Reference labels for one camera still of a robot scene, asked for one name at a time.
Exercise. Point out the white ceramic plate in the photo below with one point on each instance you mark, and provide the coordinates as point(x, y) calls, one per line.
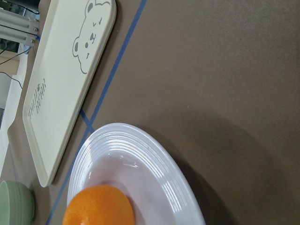
point(128, 158)

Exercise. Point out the light green bowl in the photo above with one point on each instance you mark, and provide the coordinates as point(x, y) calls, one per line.
point(16, 204)

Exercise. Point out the orange fruit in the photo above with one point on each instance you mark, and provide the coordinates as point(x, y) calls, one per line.
point(99, 205)

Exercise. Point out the aluminium camera mount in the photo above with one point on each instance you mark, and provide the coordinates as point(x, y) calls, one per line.
point(18, 28)

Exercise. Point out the cream bear tray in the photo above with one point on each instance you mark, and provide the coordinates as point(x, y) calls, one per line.
point(71, 44)

